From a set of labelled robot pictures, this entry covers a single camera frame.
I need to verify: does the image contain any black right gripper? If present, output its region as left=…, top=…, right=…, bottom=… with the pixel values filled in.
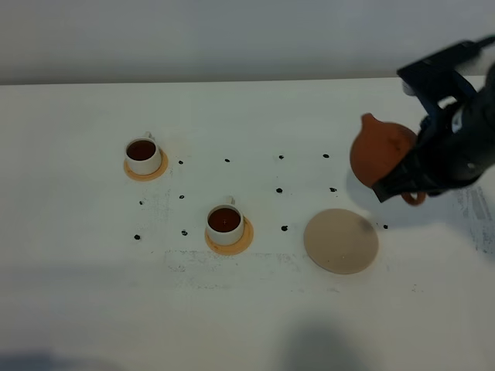
left=371, top=96, right=494, bottom=203

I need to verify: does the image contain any brown clay teapot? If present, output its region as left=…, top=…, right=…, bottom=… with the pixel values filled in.
left=350, top=113, right=417, bottom=202

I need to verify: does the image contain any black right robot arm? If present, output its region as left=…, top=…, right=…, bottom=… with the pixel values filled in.
left=372, top=67, right=494, bottom=203

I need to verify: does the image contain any beige round teapot coaster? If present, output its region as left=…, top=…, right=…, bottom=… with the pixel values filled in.
left=303, top=209, right=379, bottom=274

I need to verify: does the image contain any orange coaster centre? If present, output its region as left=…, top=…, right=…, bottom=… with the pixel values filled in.
left=204, top=217, right=254, bottom=256

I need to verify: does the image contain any orange coaster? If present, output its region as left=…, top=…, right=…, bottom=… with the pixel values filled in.
left=123, top=149, right=169, bottom=182
left=204, top=217, right=254, bottom=256

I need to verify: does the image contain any white teacup centre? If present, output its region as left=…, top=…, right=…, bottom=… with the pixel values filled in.
left=206, top=196, right=244, bottom=246

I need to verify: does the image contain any white teacup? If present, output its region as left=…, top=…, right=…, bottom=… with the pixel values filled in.
left=206, top=196, right=244, bottom=246
left=125, top=131, right=162, bottom=175

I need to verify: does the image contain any orange coaster far left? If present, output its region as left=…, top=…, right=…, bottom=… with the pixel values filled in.
left=123, top=149, right=169, bottom=182

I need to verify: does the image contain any white teacup far left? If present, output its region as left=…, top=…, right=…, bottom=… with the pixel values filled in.
left=125, top=131, right=162, bottom=175

